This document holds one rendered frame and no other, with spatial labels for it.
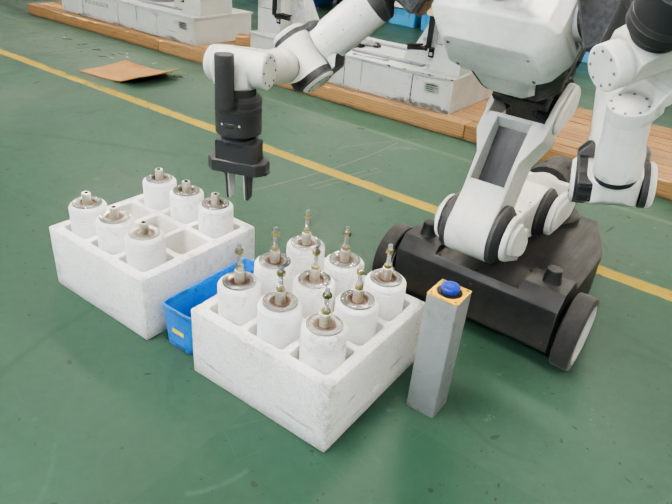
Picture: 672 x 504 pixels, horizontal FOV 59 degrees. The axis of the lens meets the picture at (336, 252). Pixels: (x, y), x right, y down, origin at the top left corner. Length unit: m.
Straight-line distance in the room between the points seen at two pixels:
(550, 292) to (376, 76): 2.17
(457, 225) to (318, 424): 0.55
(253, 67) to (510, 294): 0.85
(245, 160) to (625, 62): 0.66
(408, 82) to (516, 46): 2.22
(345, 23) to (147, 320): 0.84
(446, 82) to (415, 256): 1.73
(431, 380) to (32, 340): 0.97
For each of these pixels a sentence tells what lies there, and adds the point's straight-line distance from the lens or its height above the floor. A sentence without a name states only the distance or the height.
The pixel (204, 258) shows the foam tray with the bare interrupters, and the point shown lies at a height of 0.16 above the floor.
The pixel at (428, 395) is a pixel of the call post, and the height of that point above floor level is 0.06.
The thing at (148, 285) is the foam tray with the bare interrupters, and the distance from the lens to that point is 1.50.
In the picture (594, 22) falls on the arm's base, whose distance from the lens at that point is 1.13.
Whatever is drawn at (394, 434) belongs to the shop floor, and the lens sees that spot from 1.35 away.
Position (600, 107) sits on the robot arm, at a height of 0.72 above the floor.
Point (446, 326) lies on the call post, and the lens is 1.24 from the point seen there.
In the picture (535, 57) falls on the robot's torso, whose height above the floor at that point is 0.78.
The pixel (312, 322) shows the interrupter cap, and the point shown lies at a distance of 1.20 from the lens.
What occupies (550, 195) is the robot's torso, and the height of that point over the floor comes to 0.34.
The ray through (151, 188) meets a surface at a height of 0.24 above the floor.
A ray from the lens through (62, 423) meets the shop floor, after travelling 1.42.
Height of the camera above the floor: 0.98
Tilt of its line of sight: 30 degrees down
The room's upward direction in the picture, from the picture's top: 5 degrees clockwise
